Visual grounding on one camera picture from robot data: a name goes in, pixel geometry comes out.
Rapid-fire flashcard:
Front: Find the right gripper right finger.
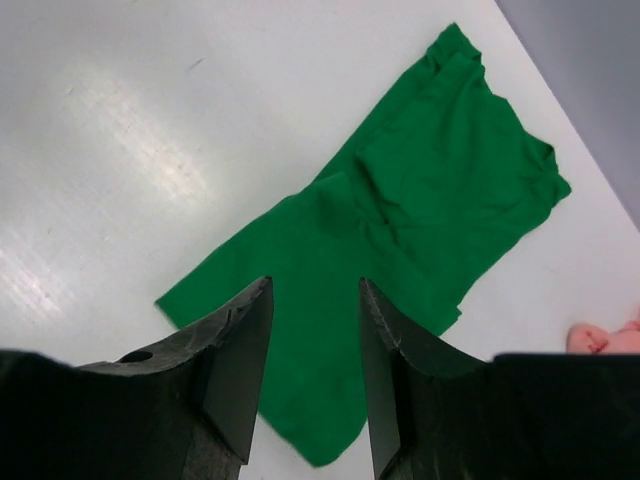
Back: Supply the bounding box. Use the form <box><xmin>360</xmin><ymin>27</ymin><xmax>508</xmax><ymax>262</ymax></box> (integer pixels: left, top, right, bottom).
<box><xmin>359</xmin><ymin>279</ymin><xmax>639</xmax><ymax>479</ymax></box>

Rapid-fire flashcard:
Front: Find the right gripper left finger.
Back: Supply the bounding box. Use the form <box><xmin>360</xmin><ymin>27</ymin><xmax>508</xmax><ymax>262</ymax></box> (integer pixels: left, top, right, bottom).
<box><xmin>1</xmin><ymin>277</ymin><xmax>273</xmax><ymax>479</ymax></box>

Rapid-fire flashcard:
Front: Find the green t-shirt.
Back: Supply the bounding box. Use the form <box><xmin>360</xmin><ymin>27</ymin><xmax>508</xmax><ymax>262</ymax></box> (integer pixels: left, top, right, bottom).
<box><xmin>156</xmin><ymin>24</ymin><xmax>571</xmax><ymax>467</ymax></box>

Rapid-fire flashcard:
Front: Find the salmon pink crumpled t-shirt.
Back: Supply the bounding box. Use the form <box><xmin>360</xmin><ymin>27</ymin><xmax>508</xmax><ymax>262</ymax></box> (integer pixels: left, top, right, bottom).
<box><xmin>565</xmin><ymin>309</ymin><xmax>639</xmax><ymax>355</ymax></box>

